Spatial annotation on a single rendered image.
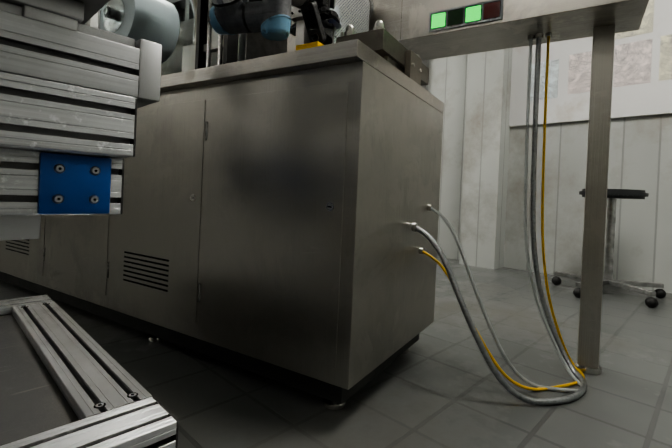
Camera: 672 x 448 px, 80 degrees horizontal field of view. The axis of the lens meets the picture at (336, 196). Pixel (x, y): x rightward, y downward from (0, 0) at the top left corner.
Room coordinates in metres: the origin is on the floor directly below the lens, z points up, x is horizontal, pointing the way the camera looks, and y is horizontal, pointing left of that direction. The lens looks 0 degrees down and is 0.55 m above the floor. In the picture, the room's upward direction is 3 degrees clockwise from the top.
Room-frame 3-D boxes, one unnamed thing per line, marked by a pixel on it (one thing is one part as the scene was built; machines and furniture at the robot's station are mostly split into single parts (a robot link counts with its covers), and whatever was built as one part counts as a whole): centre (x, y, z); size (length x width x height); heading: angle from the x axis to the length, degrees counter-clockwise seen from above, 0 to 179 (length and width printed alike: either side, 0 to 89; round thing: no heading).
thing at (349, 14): (1.38, -0.03, 1.12); 0.23 x 0.01 x 0.18; 148
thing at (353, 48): (1.83, 0.87, 0.88); 2.52 x 0.66 x 0.04; 58
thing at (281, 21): (1.05, 0.19, 1.01); 0.11 x 0.08 x 0.11; 74
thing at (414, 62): (1.31, -0.24, 0.96); 0.10 x 0.03 x 0.11; 148
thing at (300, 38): (1.29, 0.14, 1.05); 0.06 x 0.05 x 0.31; 148
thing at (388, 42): (1.35, -0.15, 1.00); 0.40 x 0.16 x 0.06; 148
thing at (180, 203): (1.84, 0.86, 0.43); 2.52 x 0.64 x 0.86; 58
